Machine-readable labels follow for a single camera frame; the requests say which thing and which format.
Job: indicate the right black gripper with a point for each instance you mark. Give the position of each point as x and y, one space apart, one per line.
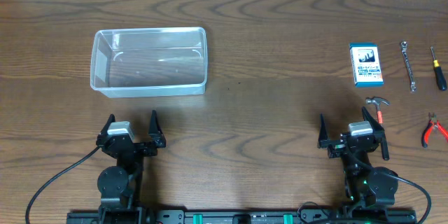
339 145

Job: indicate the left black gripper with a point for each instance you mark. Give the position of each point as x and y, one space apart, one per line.
141 147

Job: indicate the small claw hammer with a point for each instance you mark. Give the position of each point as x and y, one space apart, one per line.
377 102

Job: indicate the clear plastic container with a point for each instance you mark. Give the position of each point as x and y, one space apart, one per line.
149 62

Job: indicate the blue white screw box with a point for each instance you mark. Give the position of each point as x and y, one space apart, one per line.
367 72

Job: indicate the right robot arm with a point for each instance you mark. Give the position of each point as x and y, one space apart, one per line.
370 189

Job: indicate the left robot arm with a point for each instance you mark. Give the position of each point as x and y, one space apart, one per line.
120 185

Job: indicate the silver wrench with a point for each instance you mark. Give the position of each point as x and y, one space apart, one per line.
403 45

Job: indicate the black yellow screwdriver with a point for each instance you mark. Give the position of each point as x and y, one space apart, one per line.
439 76

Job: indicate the red handled pliers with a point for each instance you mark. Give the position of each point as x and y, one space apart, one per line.
433 124

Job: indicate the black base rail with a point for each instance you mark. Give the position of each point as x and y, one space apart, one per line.
307 215

